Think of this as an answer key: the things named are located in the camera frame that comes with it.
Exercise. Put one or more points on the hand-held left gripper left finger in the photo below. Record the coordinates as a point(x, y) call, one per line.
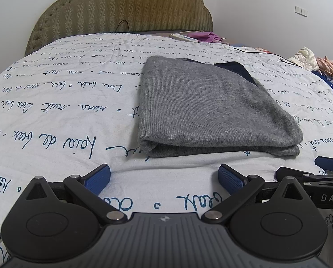
point(98, 179)

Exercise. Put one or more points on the white script-printed bed sheet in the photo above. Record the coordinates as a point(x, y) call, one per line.
point(57, 103)

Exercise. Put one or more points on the pink garment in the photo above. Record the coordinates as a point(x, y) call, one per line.
point(328, 64)

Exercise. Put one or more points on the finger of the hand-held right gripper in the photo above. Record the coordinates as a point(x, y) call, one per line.
point(325, 162)
point(317, 176)

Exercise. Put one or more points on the blue garment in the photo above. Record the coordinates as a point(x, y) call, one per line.
point(327, 79)

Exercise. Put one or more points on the cream white garment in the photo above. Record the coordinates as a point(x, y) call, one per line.
point(304, 58)

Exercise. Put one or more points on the purple cloth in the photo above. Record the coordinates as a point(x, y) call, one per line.
point(205, 36)

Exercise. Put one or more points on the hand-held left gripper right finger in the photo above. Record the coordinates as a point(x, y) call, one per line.
point(230, 179)

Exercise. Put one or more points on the olive padded headboard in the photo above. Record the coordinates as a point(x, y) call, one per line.
point(113, 5)

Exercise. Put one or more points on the white power strip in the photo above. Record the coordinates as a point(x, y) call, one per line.
point(183, 37)

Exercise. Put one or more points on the grey sweater with navy sleeves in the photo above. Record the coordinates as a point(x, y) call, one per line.
point(205, 103)

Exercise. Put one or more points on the white double wall switch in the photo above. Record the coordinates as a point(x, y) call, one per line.
point(301, 10)

